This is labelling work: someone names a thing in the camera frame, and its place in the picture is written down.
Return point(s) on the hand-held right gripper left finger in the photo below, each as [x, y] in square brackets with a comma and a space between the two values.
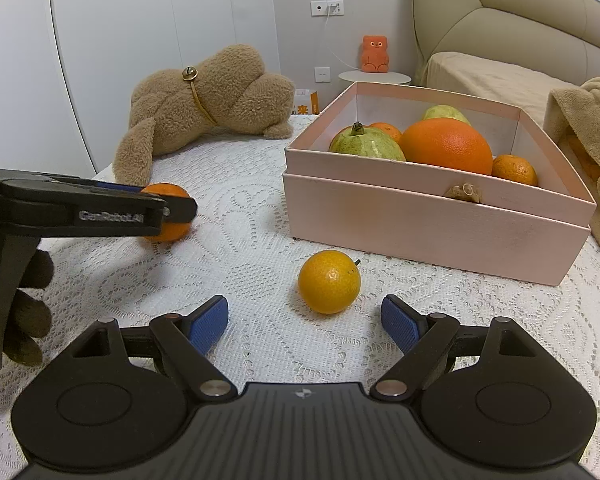
[210, 327]

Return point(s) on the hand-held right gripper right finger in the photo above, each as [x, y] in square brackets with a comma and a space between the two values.
[400, 327]

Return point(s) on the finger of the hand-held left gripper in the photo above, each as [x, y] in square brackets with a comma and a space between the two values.
[115, 188]
[182, 210]

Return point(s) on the orange mandarin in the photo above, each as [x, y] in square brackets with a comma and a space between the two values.
[170, 191]
[515, 170]
[390, 131]

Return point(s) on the small yellow-orange mandarin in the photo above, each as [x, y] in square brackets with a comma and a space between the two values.
[329, 282]

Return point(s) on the pink cardboard box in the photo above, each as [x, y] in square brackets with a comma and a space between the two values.
[430, 230]

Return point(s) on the large orange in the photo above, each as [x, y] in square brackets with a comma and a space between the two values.
[445, 147]

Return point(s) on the green apple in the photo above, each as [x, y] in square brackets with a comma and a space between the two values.
[445, 112]
[365, 145]

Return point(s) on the person's left hand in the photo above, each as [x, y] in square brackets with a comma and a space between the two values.
[30, 320]

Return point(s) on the white lace tablecloth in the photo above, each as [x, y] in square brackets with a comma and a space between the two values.
[260, 240]

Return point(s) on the brown plush bear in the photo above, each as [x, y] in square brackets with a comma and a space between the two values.
[220, 95]

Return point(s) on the small orange white carton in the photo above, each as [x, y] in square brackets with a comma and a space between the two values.
[307, 102]

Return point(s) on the round white side table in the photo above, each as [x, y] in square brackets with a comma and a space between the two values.
[375, 78]

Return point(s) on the white wall socket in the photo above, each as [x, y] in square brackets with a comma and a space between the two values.
[326, 7]

